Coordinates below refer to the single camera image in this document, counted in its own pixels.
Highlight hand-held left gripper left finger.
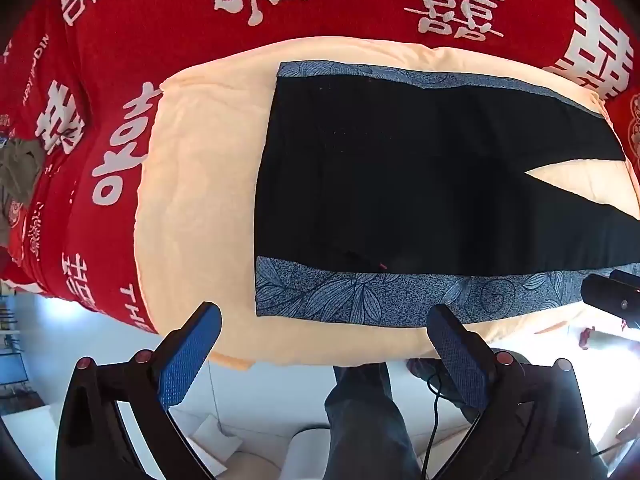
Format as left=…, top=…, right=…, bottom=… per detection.
left=54, top=302, right=223, bottom=480

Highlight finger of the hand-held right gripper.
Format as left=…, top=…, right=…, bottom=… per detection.
left=610, top=269, right=640, bottom=292
left=581, top=274, right=640, bottom=332

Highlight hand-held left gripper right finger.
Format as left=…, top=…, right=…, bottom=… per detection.
left=425, top=304, right=603, bottom=480

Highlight black pants with blue trim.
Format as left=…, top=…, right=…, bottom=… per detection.
left=254, top=61, right=640, bottom=326

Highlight person's leg in dark trousers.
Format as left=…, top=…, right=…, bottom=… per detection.
left=324, top=361, right=422, bottom=480

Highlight white cushion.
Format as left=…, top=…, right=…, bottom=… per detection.
left=187, top=410, right=333, bottom=480

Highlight cream blanket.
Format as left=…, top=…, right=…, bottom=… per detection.
left=131, top=36, right=640, bottom=373

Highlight grey-olive cloth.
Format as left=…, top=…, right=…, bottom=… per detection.
left=0, top=137, right=47, bottom=251

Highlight red printed blanket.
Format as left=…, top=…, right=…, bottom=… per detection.
left=0, top=0, right=640, bottom=335

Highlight black cable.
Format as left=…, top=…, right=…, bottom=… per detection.
left=419, top=374, right=452, bottom=480

